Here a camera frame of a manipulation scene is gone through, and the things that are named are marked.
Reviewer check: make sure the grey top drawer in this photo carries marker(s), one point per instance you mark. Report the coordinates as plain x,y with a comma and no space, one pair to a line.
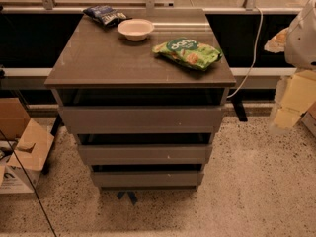
125,120

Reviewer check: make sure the open cardboard box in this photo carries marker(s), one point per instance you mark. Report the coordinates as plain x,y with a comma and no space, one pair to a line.
25,145

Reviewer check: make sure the cardboard box at right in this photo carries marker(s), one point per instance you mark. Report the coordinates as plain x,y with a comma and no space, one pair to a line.
309,119

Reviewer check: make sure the grey drawer cabinet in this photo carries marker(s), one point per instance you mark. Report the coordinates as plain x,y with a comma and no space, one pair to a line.
101,68

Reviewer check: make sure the blue chip bag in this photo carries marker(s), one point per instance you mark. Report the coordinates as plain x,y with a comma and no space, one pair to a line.
105,15

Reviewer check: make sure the grey bottom drawer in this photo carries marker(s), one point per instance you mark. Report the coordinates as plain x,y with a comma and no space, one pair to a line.
147,179

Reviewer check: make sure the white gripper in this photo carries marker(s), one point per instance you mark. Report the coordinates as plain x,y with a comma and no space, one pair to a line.
302,46

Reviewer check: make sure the green chip bag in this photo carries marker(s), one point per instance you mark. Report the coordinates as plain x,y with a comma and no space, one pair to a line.
189,53

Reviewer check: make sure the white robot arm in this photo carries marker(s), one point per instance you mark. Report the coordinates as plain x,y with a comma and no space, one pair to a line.
300,46

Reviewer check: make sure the grey drawer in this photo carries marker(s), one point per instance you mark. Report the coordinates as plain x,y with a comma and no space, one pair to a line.
147,179
125,120
147,154

